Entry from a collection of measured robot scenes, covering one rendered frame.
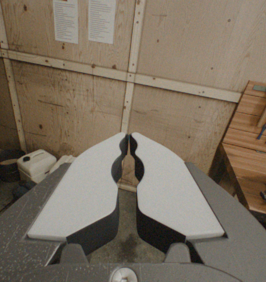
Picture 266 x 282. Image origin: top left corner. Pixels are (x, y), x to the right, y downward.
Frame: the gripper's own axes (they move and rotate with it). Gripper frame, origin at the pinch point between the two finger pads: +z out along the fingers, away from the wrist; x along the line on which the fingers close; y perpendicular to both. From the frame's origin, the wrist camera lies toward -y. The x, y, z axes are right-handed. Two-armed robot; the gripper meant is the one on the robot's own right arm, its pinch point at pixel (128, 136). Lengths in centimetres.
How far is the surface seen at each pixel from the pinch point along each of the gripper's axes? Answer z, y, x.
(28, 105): 173, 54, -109
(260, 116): 110, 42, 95
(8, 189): 128, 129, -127
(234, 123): 117, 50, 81
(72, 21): 159, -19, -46
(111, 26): 151, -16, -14
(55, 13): 163, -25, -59
